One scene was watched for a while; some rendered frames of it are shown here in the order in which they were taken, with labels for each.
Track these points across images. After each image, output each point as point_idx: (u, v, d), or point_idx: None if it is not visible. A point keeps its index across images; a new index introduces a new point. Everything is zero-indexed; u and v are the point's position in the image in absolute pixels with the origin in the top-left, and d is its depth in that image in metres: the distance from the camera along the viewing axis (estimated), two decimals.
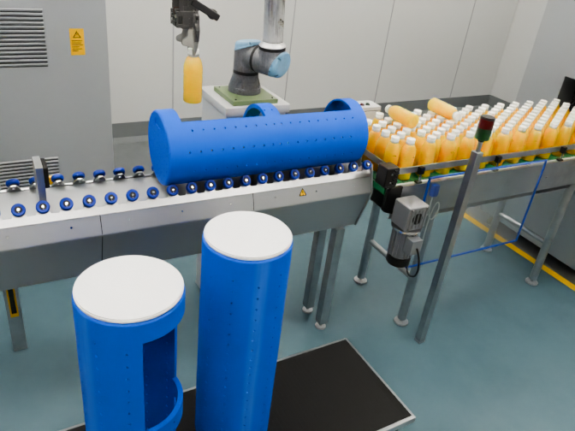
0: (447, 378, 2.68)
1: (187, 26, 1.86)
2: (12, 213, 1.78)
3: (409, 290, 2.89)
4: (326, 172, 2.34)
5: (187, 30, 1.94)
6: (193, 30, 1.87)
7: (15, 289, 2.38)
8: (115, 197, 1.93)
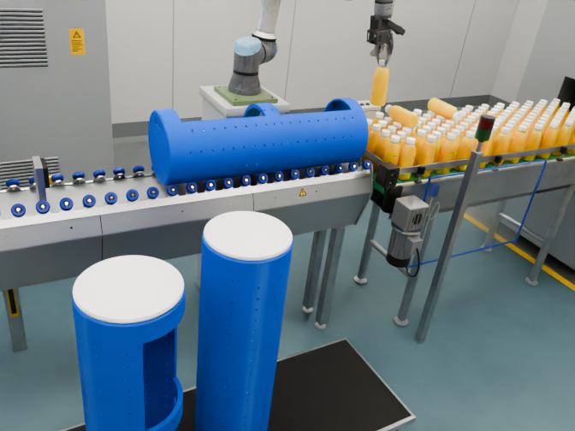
0: (447, 378, 2.68)
1: (383, 42, 2.27)
2: (12, 213, 1.78)
3: (409, 290, 2.89)
4: (326, 172, 2.34)
5: (377, 45, 2.35)
6: (388, 45, 2.29)
7: (15, 289, 2.38)
8: (115, 197, 1.93)
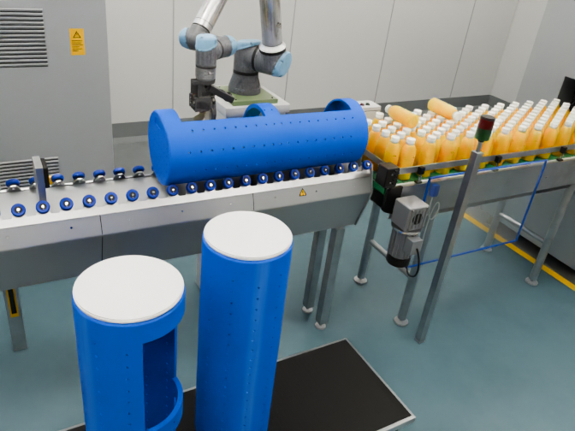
0: (447, 378, 2.68)
1: (204, 109, 2.02)
2: (12, 213, 1.78)
3: (409, 290, 2.89)
4: (326, 172, 2.34)
5: None
6: (210, 113, 2.03)
7: (15, 289, 2.38)
8: (115, 197, 1.93)
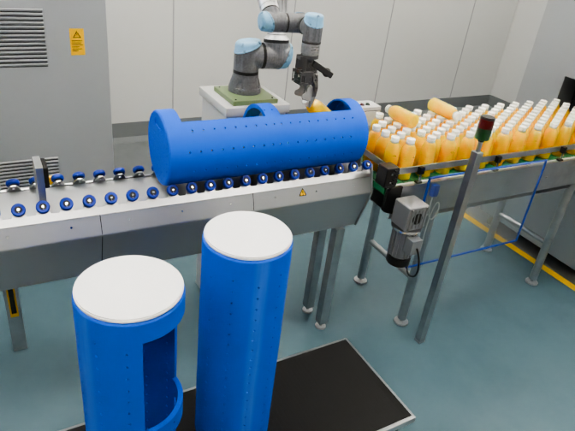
0: (447, 378, 2.68)
1: (307, 83, 2.18)
2: (12, 213, 1.78)
3: (409, 290, 2.89)
4: (326, 172, 2.34)
5: None
6: (312, 86, 2.19)
7: (15, 289, 2.38)
8: (115, 197, 1.93)
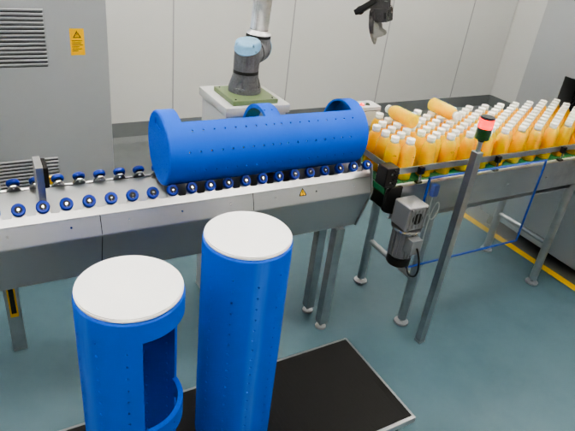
0: (447, 378, 2.68)
1: None
2: (12, 213, 1.78)
3: (409, 290, 2.89)
4: (326, 172, 2.34)
5: (371, 28, 2.34)
6: (378, 22, 2.37)
7: (15, 289, 2.38)
8: (115, 197, 1.93)
